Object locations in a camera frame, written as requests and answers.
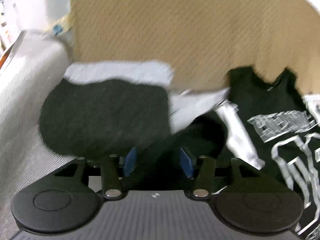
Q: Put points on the woven tan mattress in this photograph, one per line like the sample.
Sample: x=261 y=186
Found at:
x=175 y=30

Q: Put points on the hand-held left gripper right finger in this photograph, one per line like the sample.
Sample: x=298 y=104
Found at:
x=186 y=162

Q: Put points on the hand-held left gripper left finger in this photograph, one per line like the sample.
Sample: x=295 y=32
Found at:
x=131 y=162

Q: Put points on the folded grey garment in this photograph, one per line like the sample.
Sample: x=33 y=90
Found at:
x=112 y=70

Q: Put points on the folded black garment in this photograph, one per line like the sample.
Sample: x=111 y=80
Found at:
x=100 y=115

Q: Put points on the cluttered shelf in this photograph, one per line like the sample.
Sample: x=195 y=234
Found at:
x=3 y=30

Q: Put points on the black white printed t-shirt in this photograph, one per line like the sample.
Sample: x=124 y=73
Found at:
x=262 y=100

